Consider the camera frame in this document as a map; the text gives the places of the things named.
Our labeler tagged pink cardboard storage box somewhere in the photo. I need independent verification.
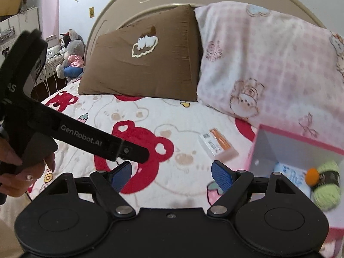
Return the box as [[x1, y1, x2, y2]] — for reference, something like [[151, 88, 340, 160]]
[[238, 123, 343, 241]]

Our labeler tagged white cabinet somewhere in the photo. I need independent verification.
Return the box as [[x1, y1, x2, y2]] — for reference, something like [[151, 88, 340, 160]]
[[1, 7, 40, 64]]

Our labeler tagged brown pillow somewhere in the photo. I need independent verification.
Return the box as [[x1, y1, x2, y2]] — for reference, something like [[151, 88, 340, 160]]
[[78, 5, 200, 101]]

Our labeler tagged black white plush toy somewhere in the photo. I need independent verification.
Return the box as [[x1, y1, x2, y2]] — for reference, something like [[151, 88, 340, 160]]
[[59, 29, 86, 55]]

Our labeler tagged green yarn ball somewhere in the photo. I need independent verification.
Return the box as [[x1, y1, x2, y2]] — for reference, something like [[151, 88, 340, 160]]
[[312, 161, 341, 211]]

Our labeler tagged pink checkered cartoon pillow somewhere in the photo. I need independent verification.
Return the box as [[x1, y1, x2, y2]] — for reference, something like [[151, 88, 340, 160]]
[[195, 2, 343, 148]]

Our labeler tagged orange makeup sponge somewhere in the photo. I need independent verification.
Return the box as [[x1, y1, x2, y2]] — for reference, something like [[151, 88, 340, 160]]
[[304, 168, 319, 187]]

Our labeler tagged cardboard box on cabinet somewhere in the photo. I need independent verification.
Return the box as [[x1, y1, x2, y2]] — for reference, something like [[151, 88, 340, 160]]
[[0, 0, 26, 17]]

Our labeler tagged person left hand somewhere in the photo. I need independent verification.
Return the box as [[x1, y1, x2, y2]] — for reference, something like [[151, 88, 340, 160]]
[[1, 137, 55, 197]]

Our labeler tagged clear box orange label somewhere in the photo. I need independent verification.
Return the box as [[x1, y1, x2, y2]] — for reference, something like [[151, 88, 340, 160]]
[[199, 128, 238, 163]]

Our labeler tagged white blue tissue pack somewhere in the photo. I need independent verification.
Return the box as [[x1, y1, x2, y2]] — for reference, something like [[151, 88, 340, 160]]
[[273, 163, 311, 198]]

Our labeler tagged patterned cloth side table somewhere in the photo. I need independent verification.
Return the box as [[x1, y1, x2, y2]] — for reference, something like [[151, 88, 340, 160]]
[[35, 45, 64, 95]]

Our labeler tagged grey stuffed animal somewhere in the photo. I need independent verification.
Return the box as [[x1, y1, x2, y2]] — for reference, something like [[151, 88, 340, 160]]
[[56, 40, 84, 79]]

